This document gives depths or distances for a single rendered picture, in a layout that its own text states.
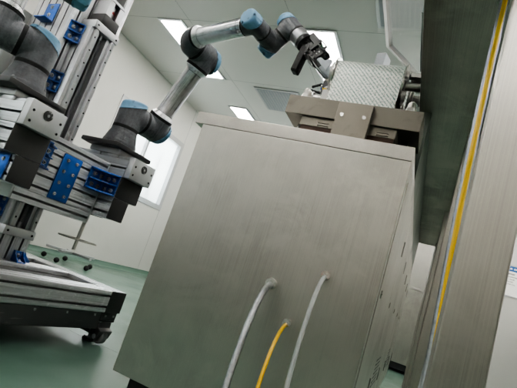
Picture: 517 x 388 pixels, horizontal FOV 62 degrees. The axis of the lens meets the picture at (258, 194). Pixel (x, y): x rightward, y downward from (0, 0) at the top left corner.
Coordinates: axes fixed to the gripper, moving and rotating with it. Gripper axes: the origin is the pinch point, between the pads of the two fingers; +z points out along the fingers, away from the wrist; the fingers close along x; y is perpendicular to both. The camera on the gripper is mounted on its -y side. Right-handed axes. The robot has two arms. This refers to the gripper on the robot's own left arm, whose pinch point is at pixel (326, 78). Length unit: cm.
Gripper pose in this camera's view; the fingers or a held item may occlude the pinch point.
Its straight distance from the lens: 171.0
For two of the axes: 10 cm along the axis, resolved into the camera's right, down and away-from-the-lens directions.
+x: 3.2, 2.8, 9.0
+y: 8.2, -5.7, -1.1
